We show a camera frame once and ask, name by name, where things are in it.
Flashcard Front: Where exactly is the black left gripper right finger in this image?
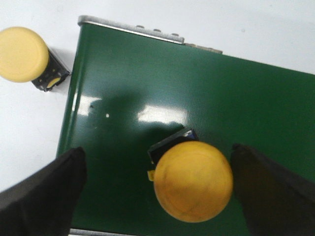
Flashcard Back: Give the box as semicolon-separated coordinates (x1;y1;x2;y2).
230;144;315;236

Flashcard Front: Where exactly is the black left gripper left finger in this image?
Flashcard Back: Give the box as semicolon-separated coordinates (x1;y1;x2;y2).
0;147;87;236

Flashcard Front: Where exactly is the yellow mushroom push button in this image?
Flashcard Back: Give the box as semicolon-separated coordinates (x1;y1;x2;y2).
0;27;71;92
148;129;233;223

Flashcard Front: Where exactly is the aluminium conveyor frame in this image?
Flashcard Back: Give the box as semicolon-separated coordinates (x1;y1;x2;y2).
58;16;220;236

